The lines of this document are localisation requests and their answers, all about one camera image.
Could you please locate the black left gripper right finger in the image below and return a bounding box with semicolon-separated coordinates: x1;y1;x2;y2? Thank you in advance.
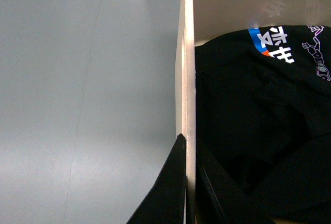
195;140;274;224

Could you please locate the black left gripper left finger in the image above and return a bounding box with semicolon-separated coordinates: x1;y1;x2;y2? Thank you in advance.
127;134;187;224

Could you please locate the black printed t-shirt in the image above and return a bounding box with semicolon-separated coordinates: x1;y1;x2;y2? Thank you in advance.
195;25;330;223

